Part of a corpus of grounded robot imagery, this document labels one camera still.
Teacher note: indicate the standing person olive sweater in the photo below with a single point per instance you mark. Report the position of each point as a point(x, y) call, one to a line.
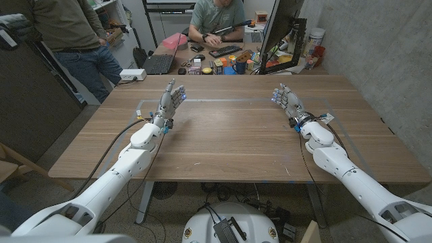
point(67, 23)

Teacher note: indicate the black computer mouse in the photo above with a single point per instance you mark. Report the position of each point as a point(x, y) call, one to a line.
point(199, 57)

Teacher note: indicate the scissors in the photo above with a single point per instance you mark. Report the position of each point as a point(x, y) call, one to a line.
point(186, 63)

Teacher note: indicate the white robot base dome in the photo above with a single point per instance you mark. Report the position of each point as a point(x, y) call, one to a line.
point(249, 222)

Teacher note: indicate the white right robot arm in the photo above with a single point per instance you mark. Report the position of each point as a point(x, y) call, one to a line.
point(354, 182)

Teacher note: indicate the white power box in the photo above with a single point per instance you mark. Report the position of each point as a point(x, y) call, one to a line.
point(132, 74)

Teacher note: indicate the black backpack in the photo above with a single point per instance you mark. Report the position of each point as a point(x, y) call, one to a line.
point(139, 56)

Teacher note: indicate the black monitor stand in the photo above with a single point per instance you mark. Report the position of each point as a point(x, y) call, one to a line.
point(298, 44)

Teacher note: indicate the white shelf unit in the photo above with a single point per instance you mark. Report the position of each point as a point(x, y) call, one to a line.
point(116, 20)

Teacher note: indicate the pink plastic box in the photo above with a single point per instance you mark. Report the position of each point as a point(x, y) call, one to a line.
point(172, 41)

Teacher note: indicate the black box on robot base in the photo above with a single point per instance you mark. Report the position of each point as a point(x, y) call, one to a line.
point(224, 231)

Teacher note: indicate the blue mug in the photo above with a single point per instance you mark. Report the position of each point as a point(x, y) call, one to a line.
point(240, 67)

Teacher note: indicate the black wallet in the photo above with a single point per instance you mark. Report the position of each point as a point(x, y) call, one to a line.
point(196, 47)

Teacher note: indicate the wooden frame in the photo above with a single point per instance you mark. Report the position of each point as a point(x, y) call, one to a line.
point(30, 167)

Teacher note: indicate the black keyboard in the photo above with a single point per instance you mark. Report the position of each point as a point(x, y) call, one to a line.
point(225, 51)

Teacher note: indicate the yellow round object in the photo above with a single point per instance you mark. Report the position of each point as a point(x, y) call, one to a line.
point(207, 71)

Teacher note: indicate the small black round object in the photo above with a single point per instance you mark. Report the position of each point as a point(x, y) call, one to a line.
point(182, 71)

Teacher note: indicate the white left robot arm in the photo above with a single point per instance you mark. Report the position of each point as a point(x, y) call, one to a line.
point(111, 182)

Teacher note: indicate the red cup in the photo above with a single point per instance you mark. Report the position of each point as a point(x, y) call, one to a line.
point(319, 54)

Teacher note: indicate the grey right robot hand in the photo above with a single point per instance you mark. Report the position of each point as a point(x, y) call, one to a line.
point(292, 103)

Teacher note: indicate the orange box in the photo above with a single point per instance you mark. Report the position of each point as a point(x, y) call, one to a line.
point(261, 16)

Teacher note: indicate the small purple box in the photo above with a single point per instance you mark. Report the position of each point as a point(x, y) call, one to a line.
point(195, 70)

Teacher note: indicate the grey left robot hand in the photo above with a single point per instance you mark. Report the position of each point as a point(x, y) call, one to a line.
point(167, 103)

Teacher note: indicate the black fan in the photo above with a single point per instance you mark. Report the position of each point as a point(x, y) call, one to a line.
point(164, 189)

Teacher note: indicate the dark cabinet panel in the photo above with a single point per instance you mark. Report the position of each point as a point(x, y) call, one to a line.
point(30, 101)

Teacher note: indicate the brown cardboard piece with holes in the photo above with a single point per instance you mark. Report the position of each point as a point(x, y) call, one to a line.
point(243, 56)

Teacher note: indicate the black laptop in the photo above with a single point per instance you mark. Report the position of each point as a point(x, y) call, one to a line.
point(158, 64)

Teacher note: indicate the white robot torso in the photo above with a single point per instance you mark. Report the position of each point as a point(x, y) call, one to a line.
point(67, 239)

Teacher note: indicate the grey glove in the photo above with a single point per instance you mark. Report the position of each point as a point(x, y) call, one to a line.
point(15, 28)

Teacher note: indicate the grey table leg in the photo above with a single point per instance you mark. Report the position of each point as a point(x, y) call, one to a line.
point(145, 202)
point(316, 204)

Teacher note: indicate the black computer monitor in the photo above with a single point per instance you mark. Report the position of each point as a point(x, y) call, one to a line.
point(280, 23)

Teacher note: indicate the white canister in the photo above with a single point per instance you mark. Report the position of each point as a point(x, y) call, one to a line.
point(315, 38)

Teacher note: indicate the beige cardboard sheet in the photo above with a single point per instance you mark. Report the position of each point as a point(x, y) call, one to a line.
point(312, 233)

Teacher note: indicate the flat blue box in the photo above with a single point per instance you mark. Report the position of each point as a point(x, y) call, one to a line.
point(229, 71)

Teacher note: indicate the seated person green t-shirt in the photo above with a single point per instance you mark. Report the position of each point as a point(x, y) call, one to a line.
point(216, 17)

